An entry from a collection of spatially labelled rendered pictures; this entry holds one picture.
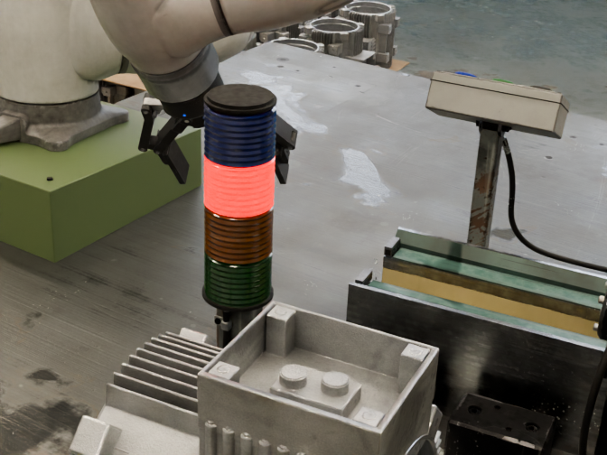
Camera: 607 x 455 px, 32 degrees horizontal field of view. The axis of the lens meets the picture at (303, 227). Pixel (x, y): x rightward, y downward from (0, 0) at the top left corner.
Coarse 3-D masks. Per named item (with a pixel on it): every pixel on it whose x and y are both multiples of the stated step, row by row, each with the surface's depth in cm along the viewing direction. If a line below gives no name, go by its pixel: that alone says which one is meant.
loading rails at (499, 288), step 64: (384, 256) 127; (448, 256) 127; (512, 256) 124; (384, 320) 117; (448, 320) 114; (512, 320) 115; (576, 320) 119; (448, 384) 117; (512, 384) 113; (576, 384) 110; (576, 448) 113
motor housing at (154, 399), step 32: (160, 352) 73; (192, 352) 73; (128, 384) 71; (160, 384) 71; (192, 384) 70; (128, 416) 70; (160, 416) 69; (192, 416) 68; (128, 448) 69; (160, 448) 68; (192, 448) 68
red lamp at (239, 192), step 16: (208, 160) 88; (272, 160) 89; (208, 176) 89; (224, 176) 87; (240, 176) 87; (256, 176) 88; (272, 176) 89; (208, 192) 90; (224, 192) 88; (240, 192) 88; (256, 192) 88; (272, 192) 90; (208, 208) 90; (224, 208) 89; (240, 208) 89; (256, 208) 89
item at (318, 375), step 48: (240, 336) 68; (288, 336) 71; (336, 336) 71; (384, 336) 69; (240, 384) 64; (288, 384) 66; (336, 384) 66; (384, 384) 69; (432, 384) 68; (240, 432) 65; (288, 432) 63; (336, 432) 61; (384, 432) 61
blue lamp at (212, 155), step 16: (208, 112) 86; (272, 112) 86; (208, 128) 87; (224, 128) 85; (240, 128) 85; (256, 128) 86; (272, 128) 87; (208, 144) 88; (224, 144) 86; (240, 144) 86; (256, 144) 86; (272, 144) 88; (224, 160) 87; (240, 160) 86; (256, 160) 87
